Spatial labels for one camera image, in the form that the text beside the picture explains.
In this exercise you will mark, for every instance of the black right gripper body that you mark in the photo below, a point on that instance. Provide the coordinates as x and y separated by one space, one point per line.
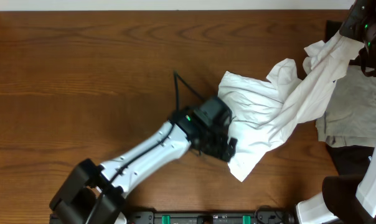
353 23

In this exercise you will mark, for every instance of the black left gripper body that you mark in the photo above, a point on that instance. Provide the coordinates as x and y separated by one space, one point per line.
223 149

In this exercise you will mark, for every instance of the white t-shirt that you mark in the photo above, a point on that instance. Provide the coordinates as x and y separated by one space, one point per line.
265 113

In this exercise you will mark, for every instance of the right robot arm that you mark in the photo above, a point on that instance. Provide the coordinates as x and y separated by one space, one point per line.
349 198

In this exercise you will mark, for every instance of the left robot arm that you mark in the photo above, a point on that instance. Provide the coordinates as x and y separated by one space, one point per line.
97 194

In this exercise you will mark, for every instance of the black garment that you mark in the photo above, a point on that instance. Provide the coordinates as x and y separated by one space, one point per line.
331 28

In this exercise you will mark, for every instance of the grey garment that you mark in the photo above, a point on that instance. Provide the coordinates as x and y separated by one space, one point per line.
350 117

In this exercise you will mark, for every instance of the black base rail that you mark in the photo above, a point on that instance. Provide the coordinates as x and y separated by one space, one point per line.
262 215

